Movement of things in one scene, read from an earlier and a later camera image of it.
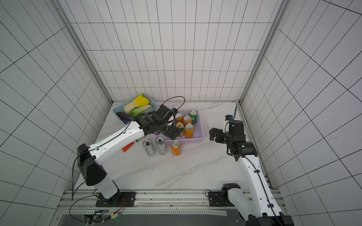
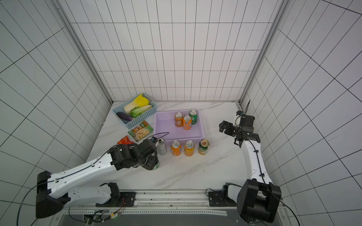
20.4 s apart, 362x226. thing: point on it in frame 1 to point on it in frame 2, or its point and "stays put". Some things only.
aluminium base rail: [84, 201] stays put
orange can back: [178, 117] stays put
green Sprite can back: [194, 115] stays put
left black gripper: [171, 129] to [151, 162]
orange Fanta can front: [176, 148] stays put
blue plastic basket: [120, 108] stays put
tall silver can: [161, 146] stays put
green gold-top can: [180, 125] to [203, 145]
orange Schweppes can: [189, 130] to [189, 148]
